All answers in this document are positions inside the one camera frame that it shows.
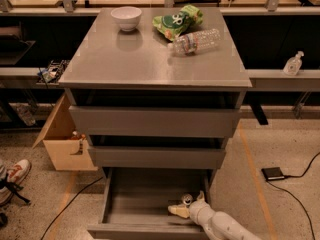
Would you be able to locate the white ceramic bowl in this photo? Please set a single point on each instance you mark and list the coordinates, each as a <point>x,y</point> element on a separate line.
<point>126,17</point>

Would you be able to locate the green chip bag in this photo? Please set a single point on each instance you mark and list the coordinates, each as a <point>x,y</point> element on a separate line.
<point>172,26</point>

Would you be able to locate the grey drawer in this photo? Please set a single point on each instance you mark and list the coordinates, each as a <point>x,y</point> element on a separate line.
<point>136,202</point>
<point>156,152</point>
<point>156,113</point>

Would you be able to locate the grey middle drawer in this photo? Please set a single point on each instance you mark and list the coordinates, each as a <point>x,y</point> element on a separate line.
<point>156,152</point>

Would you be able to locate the grey metal shelf rail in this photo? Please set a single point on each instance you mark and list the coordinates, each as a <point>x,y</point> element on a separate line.
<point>263,80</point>

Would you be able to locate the white red sneaker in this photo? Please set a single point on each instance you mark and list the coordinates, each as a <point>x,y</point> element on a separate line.
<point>15,173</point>

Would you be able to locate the clear plastic water bottle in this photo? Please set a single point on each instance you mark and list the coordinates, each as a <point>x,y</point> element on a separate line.
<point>192,42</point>

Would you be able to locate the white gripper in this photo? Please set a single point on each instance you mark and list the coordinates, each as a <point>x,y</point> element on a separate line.
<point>197,208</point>

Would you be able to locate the cardboard box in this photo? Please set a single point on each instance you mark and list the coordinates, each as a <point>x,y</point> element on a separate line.
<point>65,145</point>

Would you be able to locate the black foot pedal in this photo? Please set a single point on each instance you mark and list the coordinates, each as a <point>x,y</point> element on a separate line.
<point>272,174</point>

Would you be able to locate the grey top drawer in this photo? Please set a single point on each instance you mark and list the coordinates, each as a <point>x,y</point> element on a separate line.
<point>156,113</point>

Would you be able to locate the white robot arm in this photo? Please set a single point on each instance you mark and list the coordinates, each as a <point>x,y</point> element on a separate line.
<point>216,224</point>

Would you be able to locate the grey drawer cabinet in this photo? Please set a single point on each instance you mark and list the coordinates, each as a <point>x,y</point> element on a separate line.
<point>139,60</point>

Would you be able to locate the grey bottom drawer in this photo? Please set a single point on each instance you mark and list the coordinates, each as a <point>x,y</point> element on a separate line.
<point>136,202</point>

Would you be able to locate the black tripod leg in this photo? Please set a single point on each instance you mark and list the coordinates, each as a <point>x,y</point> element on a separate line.
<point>8,190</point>

